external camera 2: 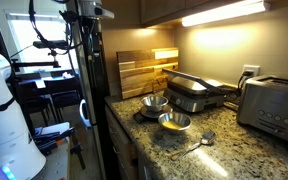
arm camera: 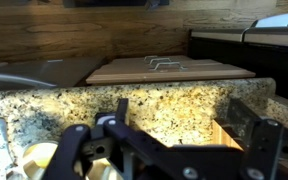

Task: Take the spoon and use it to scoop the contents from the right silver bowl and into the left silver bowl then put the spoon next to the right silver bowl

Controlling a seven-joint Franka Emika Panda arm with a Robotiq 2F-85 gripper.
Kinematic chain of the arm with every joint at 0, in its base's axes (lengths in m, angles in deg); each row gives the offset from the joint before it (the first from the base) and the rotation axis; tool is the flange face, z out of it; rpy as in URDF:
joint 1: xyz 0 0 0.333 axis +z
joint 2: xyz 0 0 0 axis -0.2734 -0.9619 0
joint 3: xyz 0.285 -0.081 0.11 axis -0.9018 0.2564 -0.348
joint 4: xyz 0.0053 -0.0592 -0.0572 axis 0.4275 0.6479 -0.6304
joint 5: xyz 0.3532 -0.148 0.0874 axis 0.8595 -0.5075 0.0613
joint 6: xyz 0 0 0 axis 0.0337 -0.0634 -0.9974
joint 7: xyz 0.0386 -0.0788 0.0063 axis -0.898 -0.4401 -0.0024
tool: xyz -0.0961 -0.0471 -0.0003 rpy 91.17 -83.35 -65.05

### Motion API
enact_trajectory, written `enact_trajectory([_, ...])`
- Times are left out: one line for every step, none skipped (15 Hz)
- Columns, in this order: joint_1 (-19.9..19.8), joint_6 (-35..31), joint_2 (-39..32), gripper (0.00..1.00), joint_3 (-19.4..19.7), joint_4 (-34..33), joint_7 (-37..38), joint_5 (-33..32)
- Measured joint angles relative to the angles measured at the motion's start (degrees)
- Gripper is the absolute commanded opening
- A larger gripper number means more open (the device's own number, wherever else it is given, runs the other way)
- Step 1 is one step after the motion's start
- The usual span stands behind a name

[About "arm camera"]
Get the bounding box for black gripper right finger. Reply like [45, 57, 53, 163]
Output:
[217, 97, 288, 180]

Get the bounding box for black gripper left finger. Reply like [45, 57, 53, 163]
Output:
[42, 98, 198, 180]

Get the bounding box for shallow steel bowl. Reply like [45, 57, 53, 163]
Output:
[20, 140, 62, 180]

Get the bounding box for thick end-grain cutting board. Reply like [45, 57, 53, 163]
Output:
[212, 119, 245, 152]

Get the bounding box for wooden cutting board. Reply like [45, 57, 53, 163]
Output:
[85, 54, 257, 85]

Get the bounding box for stainless dishwasher with handle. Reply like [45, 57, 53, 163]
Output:
[0, 73, 57, 90]

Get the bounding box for black appliance with silver handle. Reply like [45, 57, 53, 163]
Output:
[187, 10, 288, 105]

